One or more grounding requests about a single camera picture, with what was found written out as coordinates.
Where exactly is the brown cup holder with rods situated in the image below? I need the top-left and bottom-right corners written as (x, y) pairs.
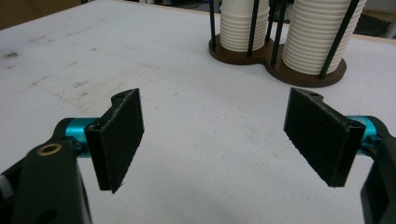
top-left (208, 0), bottom-right (361, 88)

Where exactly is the short stack of white cups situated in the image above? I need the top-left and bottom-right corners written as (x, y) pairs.
top-left (219, 0), bottom-right (271, 53)

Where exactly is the tall stack of white cups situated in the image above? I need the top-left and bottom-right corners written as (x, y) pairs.
top-left (281, 0), bottom-right (368, 76)

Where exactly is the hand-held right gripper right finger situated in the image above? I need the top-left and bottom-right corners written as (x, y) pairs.
top-left (283, 87), bottom-right (379, 188)

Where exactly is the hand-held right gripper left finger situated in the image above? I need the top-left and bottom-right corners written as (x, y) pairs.
top-left (64, 88), bottom-right (146, 194)

